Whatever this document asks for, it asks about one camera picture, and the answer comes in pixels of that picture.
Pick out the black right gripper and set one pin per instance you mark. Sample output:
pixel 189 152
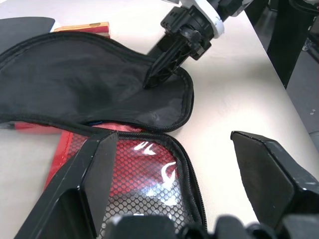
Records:
pixel 197 30

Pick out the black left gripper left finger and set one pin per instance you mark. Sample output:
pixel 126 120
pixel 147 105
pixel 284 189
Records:
pixel 74 189

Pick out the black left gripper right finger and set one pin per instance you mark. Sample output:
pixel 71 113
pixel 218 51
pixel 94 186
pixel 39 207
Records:
pixel 269 179

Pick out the black and red paddle case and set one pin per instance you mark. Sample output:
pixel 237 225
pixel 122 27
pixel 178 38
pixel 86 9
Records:
pixel 74 82

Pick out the black table tennis paddle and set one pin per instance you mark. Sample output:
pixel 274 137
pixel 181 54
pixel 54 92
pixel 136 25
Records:
pixel 22 31

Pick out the black stand leg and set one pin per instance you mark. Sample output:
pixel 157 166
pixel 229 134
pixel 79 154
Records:
pixel 286 37

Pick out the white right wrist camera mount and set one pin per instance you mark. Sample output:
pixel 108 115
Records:
pixel 211 17

